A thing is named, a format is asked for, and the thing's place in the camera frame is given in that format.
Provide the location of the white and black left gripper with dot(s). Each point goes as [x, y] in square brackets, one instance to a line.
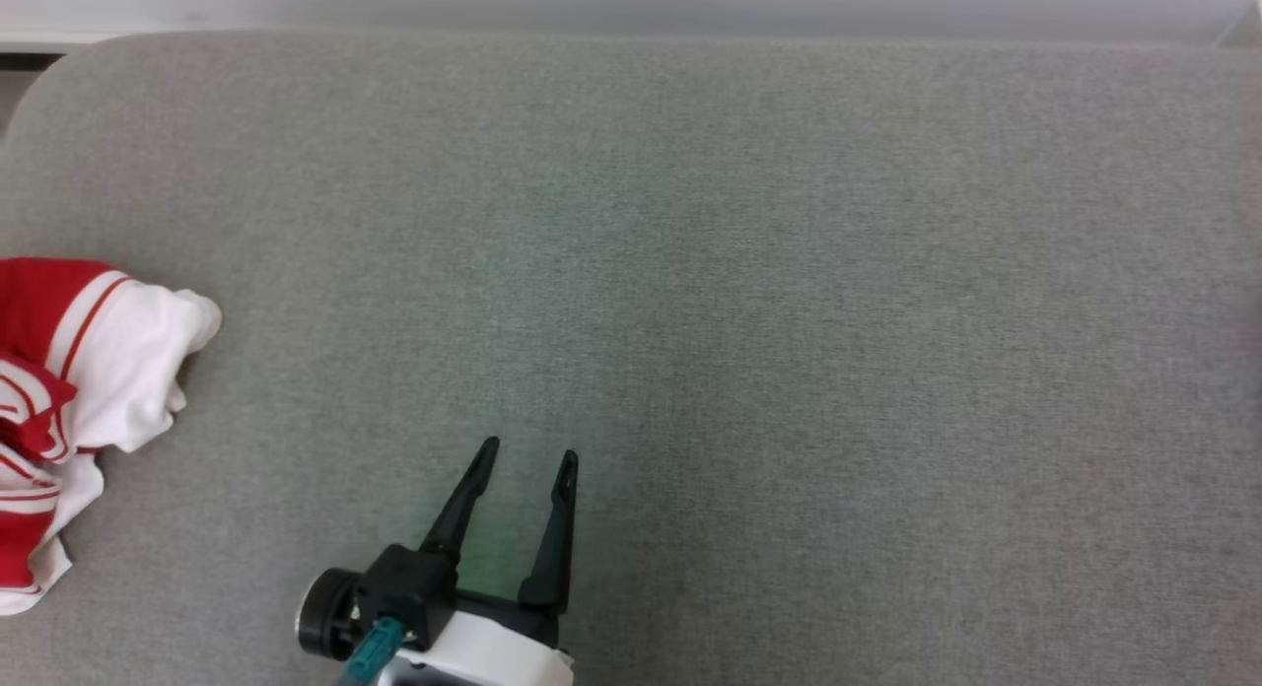
[493, 651]

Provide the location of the red jersey with white sleeves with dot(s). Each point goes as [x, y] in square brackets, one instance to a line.
[118, 371]

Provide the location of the white skirting board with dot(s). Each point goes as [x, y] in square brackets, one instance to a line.
[39, 41]

